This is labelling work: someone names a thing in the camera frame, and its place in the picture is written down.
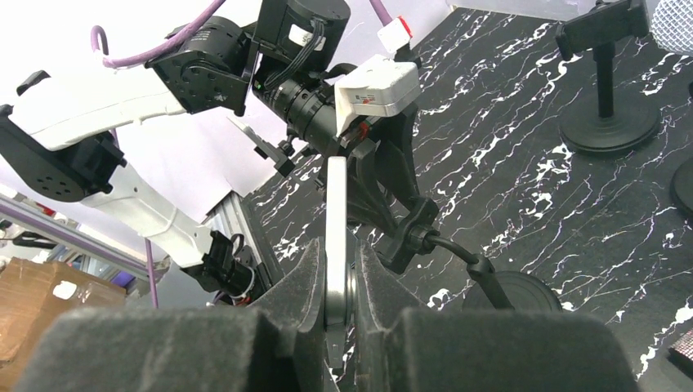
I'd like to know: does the white microphone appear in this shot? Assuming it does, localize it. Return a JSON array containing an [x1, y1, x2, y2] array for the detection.
[[651, 0, 692, 56]]

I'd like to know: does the aluminium frame rail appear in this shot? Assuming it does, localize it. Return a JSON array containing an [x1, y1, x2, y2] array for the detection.
[[1, 185, 284, 287]]

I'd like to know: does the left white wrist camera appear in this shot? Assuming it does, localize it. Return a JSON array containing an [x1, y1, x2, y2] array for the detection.
[[334, 55, 422, 136]]

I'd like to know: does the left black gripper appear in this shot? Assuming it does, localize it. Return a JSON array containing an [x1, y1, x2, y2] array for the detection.
[[254, 79, 420, 237]]

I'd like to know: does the black phone silver edge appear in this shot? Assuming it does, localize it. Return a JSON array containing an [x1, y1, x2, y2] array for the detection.
[[324, 155, 359, 372]]

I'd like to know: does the black stand back middle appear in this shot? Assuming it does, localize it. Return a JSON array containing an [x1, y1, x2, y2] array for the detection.
[[556, 1, 661, 155]]

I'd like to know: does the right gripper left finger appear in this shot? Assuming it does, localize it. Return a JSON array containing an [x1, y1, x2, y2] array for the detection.
[[16, 238, 325, 391]]

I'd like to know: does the black phone pink edge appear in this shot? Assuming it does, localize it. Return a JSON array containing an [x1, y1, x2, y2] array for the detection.
[[227, 116, 295, 178]]

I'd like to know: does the black microphone stand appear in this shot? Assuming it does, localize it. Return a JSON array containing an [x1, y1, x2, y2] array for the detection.
[[670, 158, 692, 218]]

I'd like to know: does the black phone stand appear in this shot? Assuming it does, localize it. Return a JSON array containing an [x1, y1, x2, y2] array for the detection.
[[369, 197, 562, 313]]

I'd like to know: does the cardboard box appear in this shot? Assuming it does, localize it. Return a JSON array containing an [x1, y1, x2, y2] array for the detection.
[[1, 258, 127, 391]]

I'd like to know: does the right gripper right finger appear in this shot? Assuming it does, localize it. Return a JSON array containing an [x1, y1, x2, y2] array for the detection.
[[355, 241, 638, 391]]

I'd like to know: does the glitter microphone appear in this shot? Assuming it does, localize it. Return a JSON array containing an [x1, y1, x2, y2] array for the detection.
[[664, 330, 692, 383]]

